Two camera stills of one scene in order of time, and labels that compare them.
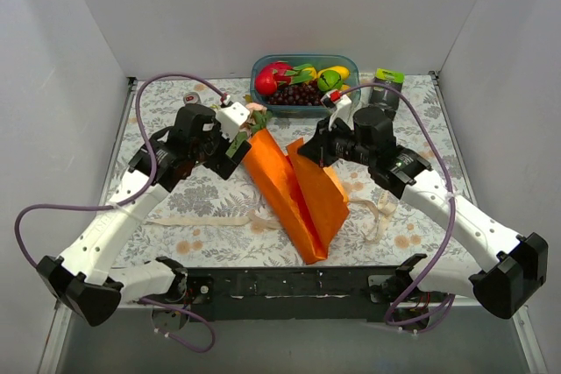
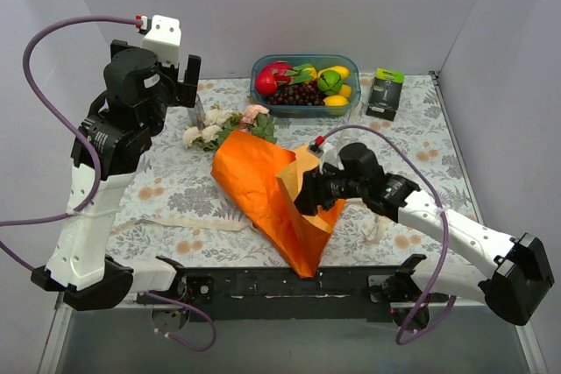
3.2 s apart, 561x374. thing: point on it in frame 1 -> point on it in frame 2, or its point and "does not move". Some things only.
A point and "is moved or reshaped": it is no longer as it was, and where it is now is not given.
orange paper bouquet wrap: x=312 y=198 is moved or reshaped
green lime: x=329 y=81 does not move
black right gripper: x=316 y=149 -> x=309 y=193
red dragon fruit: x=269 y=77 does not move
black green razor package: x=386 y=97 does not move
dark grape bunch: x=300 y=95 does not move
